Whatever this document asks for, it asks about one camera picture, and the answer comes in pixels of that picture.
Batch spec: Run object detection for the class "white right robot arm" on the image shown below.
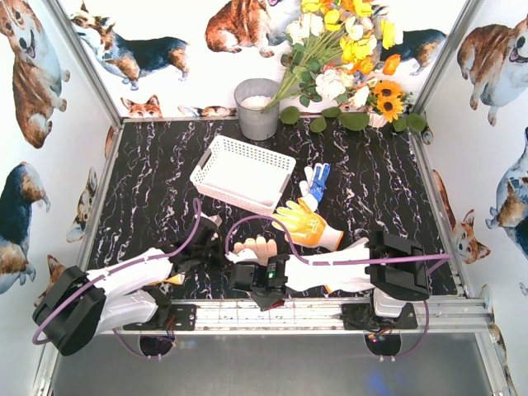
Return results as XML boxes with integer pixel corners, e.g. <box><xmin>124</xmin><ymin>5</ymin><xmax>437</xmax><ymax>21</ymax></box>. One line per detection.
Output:
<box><xmin>227</xmin><ymin>231</ymin><xmax>430</xmax><ymax>318</ymax></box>

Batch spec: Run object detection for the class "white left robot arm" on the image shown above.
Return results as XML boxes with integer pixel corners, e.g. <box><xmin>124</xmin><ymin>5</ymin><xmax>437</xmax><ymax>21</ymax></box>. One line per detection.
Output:
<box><xmin>32</xmin><ymin>214</ymin><xmax>223</xmax><ymax>356</ymax></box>

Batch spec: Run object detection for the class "white plastic storage basket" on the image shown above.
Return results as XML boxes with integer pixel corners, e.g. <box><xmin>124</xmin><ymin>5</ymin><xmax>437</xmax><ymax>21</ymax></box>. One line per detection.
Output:
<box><xmin>190</xmin><ymin>135</ymin><xmax>296</xmax><ymax>215</ymax></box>

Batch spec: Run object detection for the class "orange dotted work glove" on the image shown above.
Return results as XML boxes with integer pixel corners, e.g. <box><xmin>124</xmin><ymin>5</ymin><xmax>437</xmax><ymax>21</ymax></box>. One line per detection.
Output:
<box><xmin>272</xmin><ymin>199</ymin><xmax>344</xmax><ymax>252</ymax></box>

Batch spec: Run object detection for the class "white cotton glove orange cuff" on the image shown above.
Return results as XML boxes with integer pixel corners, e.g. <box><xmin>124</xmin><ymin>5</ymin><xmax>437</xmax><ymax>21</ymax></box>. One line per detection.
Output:
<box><xmin>324</xmin><ymin>238</ymin><xmax>373</xmax><ymax>293</ymax></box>

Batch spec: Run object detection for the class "blue dotted work glove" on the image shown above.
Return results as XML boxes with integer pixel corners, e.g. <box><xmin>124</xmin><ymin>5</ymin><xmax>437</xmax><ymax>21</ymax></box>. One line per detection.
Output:
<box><xmin>299</xmin><ymin>163</ymin><xmax>331</xmax><ymax>211</ymax></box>

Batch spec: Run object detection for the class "grey metal bucket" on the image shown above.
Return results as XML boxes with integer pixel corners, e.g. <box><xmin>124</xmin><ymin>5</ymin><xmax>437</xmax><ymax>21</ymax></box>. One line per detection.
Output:
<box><xmin>233</xmin><ymin>78</ymin><xmax>280</xmax><ymax>141</ymax></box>

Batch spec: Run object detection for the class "artificial flower bouquet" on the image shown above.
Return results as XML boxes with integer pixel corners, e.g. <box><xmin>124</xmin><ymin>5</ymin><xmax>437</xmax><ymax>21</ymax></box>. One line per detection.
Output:
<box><xmin>264</xmin><ymin>1</ymin><xmax>432</xmax><ymax>132</ymax></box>

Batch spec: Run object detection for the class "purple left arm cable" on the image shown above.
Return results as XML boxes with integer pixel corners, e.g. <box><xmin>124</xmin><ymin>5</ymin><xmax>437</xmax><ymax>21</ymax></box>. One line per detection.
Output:
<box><xmin>31</xmin><ymin>197</ymin><xmax>203</xmax><ymax>346</ymax></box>

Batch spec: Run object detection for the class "aluminium front rail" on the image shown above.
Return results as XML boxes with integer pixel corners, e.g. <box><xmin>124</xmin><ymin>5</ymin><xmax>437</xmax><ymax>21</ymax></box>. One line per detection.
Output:
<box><xmin>123</xmin><ymin>299</ymin><xmax>494</xmax><ymax>333</ymax></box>

